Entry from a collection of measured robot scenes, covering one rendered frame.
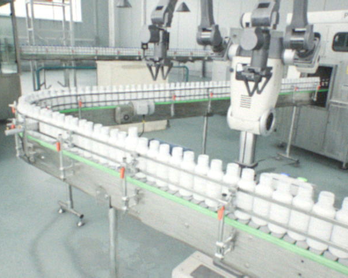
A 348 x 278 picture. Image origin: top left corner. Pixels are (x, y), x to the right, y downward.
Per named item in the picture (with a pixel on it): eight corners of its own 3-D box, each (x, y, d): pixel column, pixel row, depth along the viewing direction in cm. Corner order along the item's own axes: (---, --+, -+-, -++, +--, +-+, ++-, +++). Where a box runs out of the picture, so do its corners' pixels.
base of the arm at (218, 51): (223, 58, 168) (231, 37, 169) (217, 50, 161) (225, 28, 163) (209, 57, 173) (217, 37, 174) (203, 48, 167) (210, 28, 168)
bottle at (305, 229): (283, 236, 96) (292, 187, 91) (290, 228, 101) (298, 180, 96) (304, 244, 93) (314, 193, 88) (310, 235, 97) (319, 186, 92)
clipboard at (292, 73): (286, 80, 479) (290, 58, 469) (300, 82, 461) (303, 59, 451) (285, 80, 477) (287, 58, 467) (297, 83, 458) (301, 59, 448)
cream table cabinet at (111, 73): (151, 121, 638) (152, 61, 602) (167, 129, 589) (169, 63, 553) (98, 127, 580) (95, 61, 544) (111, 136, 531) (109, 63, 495)
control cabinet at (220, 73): (233, 109, 799) (241, 28, 740) (247, 113, 759) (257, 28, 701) (207, 111, 756) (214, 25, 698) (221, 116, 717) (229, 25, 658)
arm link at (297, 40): (312, 38, 138) (299, 38, 141) (307, 24, 129) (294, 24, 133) (306, 57, 136) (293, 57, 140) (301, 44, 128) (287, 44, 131)
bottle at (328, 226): (330, 244, 93) (341, 193, 88) (325, 254, 89) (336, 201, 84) (308, 236, 97) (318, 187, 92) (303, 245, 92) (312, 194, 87)
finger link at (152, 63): (145, 80, 136) (145, 57, 133) (156, 79, 141) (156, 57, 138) (156, 81, 132) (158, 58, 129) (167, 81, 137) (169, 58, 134)
